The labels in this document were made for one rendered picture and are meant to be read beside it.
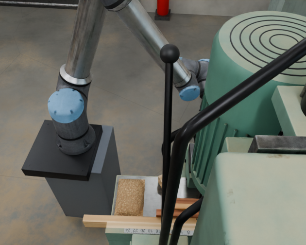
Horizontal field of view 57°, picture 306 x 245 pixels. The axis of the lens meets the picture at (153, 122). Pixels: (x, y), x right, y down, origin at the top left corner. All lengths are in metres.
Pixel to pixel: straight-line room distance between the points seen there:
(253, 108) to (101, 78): 2.43
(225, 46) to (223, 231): 0.23
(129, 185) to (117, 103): 1.61
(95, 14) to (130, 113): 1.34
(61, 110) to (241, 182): 1.06
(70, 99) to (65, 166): 0.32
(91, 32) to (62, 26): 2.42
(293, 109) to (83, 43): 1.02
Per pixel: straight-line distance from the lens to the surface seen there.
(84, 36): 1.20
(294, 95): 0.30
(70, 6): 3.92
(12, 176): 2.21
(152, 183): 0.92
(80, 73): 1.31
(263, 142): 0.25
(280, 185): 0.23
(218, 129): 0.43
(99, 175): 1.40
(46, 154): 1.44
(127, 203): 0.87
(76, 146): 1.36
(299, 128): 0.27
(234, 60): 0.35
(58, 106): 1.25
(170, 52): 0.49
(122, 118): 2.32
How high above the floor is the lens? 1.70
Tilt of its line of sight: 48 degrees down
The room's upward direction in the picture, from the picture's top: straight up
